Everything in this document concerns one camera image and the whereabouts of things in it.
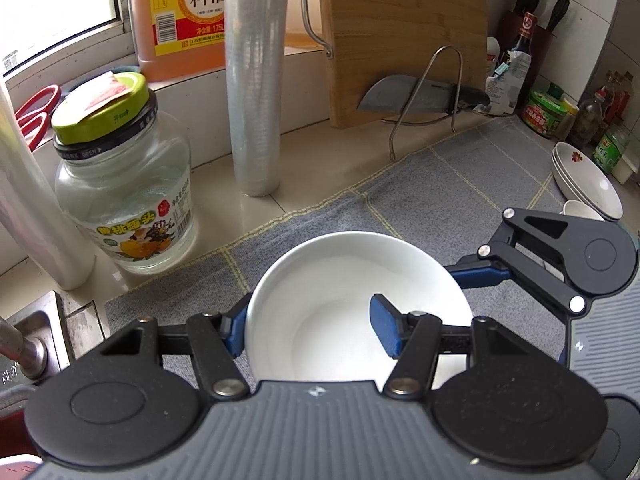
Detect blue grey checked towel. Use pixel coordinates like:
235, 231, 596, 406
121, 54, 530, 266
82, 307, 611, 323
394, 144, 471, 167
105, 115, 640, 401

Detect plastic wrap roll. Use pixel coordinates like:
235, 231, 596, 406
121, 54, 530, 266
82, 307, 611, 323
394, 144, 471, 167
225, 0, 287, 197
0, 80, 96, 291

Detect dark wooden knife block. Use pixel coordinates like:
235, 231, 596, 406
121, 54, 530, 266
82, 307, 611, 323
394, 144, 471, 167
500, 10, 569, 53

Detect bamboo cutting board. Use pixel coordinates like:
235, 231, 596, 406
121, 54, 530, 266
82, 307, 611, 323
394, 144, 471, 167
300, 0, 488, 129

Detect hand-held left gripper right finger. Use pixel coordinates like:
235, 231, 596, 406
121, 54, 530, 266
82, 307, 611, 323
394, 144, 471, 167
369, 294, 533, 396

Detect dark soy sauce bottle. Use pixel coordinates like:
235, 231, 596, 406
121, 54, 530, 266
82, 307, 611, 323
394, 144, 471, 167
509, 12, 540, 93

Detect white floral bowl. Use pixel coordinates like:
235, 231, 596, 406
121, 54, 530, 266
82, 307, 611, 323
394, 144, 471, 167
562, 200, 607, 222
245, 230, 473, 391

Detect white paper bag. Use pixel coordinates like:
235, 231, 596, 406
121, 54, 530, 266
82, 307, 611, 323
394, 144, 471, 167
487, 50, 533, 116

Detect glass jar yellow-green lid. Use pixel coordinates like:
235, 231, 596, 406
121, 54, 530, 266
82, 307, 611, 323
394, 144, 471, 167
54, 72, 201, 275

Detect orange cooking wine bottle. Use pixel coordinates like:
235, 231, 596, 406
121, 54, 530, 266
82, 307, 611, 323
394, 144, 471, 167
127, 0, 231, 82

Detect metal faucet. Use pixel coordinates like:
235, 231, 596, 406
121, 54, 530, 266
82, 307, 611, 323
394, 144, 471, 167
0, 317, 51, 380

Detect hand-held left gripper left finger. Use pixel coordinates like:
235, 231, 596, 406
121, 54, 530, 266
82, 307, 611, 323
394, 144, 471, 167
100, 292, 253, 401

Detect red handled scissors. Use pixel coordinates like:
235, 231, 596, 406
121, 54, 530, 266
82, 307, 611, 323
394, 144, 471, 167
15, 85, 63, 152

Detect metal wire rack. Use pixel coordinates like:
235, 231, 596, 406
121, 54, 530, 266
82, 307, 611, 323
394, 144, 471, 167
387, 46, 463, 161

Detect small yellow lid jar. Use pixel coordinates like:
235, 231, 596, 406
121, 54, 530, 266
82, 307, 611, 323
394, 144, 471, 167
560, 97, 581, 142

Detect steel kitchen knife black handle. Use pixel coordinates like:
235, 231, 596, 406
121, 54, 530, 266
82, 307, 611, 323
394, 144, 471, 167
356, 75, 491, 113

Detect steel sink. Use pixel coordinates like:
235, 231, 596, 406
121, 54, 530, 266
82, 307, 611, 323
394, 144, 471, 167
0, 290, 75, 398

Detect green lidded tub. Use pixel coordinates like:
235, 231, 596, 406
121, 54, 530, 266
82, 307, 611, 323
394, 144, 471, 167
522, 90, 566, 139

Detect green plastic bottle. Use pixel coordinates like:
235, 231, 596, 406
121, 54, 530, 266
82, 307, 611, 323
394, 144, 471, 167
592, 127, 632, 175

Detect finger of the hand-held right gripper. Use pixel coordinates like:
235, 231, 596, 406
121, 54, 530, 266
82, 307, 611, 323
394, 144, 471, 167
446, 206, 602, 314

